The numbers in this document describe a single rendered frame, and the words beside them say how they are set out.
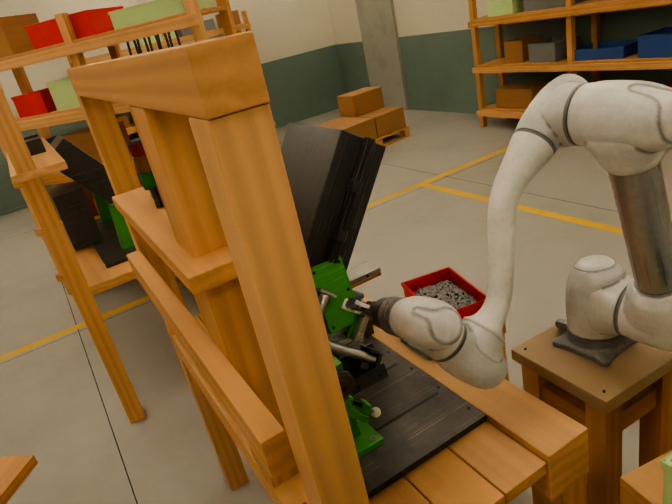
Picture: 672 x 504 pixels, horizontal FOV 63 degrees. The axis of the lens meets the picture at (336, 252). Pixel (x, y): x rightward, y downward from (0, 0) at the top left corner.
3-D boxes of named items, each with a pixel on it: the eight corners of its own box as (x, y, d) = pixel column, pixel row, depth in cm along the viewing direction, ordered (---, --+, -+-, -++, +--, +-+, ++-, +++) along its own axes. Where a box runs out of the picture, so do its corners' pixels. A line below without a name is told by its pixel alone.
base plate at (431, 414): (301, 290, 237) (300, 286, 236) (487, 420, 146) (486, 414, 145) (211, 331, 220) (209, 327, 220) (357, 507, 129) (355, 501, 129)
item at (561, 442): (314, 289, 264) (307, 261, 258) (589, 472, 140) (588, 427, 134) (289, 300, 259) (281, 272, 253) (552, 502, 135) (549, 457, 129)
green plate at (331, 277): (350, 315, 176) (329, 255, 173) (363, 318, 169) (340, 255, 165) (320, 330, 172) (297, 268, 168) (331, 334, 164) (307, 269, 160)
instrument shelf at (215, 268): (187, 183, 190) (184, 172, 189) (306, 249, 116) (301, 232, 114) (115, 208, 180) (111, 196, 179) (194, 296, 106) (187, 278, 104)
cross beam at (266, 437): (147, 270, 211) (139, 249, 208) (296, 466, 104) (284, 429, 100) (134, 275, 209) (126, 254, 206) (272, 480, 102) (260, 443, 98)
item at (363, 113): (373, 134, 877) (365, 86, 847) (410, 135, 817) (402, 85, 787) (315, 157, 815) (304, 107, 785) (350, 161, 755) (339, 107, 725)
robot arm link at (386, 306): (397, 290, 120) (383, 288, 125) (382, 330, 118) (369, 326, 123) (429, 306, 123) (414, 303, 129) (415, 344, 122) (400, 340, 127)
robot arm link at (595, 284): (586, 306, 173) (584, 242, 164) (645, 324, 158) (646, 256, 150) (554, 328, 165) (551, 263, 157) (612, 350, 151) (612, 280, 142)
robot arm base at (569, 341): (575, 315, 179) (574, 300, 177) (643, 338, 162) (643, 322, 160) (539, 340, 171) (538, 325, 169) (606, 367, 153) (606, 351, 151)
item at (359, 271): (356, 262, 199) (355, 255, 198) (381, 275, 186) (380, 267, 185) (260, 306, 184) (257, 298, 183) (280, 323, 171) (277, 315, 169)
